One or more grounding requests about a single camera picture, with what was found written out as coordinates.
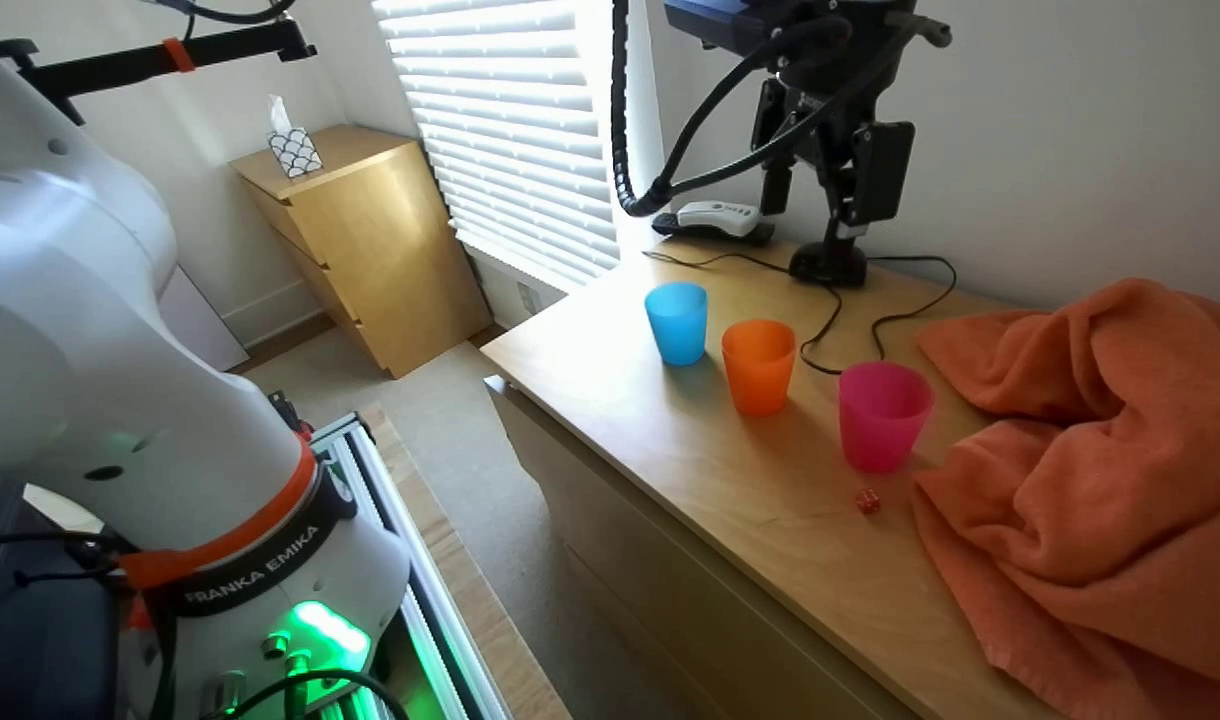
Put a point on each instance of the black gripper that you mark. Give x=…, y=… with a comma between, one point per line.
x=826, y=75

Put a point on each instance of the blue plastic cup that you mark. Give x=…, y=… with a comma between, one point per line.
x=676, y=319

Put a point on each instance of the pink plastic cup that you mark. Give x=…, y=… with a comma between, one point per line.
x=880, y=414

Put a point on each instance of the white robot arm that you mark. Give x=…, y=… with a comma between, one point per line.
x=245, y=551

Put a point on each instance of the black computer mouse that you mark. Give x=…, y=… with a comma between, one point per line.
x=830, y=264

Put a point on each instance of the white handheld device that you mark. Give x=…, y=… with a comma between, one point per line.
x=717, y=216

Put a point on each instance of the orange plastic cup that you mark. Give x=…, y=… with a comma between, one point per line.
x=756, y=365

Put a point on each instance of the wooden dresser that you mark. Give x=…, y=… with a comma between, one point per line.
x=729, y=544

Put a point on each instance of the small red crumb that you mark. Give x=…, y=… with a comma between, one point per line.
x=868, y=501

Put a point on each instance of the white window blinds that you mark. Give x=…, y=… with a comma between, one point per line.
x=511, y=121

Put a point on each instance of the orange towel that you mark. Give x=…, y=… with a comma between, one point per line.
x=1082, y=525

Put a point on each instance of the wooden side cabinet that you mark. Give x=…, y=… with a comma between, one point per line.
x=372, y=241

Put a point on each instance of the patterned tissue box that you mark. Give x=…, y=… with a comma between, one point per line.
x=288, y=141

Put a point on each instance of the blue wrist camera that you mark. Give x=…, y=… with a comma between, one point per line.
x=735, y=25

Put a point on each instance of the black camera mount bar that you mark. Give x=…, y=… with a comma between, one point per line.
x=133, y=66

